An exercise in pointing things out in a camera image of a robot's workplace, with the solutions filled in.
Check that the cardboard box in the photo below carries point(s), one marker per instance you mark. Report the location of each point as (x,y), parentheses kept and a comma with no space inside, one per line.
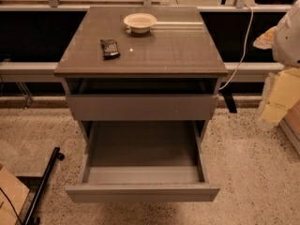
(12,197)
(290,124)

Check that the cardboard box right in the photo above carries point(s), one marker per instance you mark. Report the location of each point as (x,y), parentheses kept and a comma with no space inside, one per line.
(290,124)

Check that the open grey middle drawer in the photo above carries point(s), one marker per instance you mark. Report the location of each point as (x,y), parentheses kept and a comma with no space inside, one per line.
(143,162)

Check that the black bracket behind cabinet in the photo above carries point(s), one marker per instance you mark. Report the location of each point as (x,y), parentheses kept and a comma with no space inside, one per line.
(227,93)

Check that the closed grey top drawer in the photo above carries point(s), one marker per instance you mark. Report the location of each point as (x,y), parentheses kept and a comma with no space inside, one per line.
(141,108)

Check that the cardboard box bottom left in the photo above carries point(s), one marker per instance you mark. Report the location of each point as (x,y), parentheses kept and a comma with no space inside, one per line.
(12,197)

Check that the grey drawer cabinet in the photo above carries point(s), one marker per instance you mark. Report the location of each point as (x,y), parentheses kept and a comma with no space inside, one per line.
(176,57)

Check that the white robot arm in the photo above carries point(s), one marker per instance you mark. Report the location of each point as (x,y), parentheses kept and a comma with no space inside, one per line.
(286,45)

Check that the white paper bowl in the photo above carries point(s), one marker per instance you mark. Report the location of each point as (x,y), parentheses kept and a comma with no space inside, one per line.
(140,23)

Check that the grey metal railing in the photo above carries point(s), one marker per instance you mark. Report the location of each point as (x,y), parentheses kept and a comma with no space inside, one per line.
(42,72)

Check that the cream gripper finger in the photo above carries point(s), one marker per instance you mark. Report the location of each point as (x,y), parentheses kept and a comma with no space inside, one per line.
(280,93)
(265,40)

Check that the black rxbar chocolate wrapper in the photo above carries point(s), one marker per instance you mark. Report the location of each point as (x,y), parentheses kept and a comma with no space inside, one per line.
(110,49)

